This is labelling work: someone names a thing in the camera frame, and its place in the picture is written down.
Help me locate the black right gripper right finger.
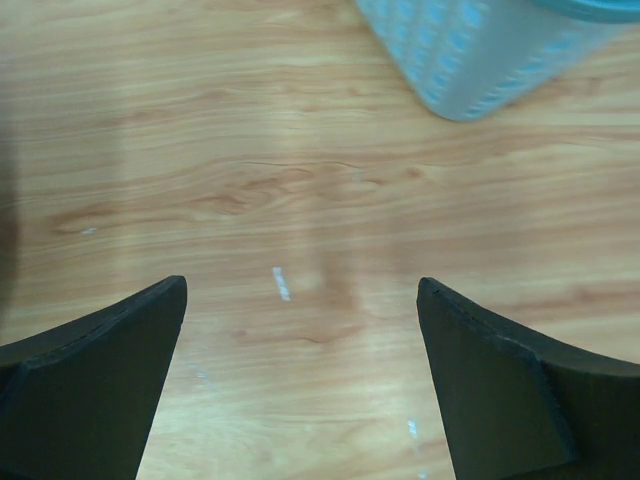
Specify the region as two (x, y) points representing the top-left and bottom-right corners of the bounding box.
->
(417, 278), (639, 479)

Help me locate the grey plastic basket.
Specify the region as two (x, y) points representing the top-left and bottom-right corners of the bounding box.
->
(357, 0), (639, 121)

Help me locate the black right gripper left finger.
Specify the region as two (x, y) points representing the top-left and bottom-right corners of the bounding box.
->
(1, 276), (187, 479)

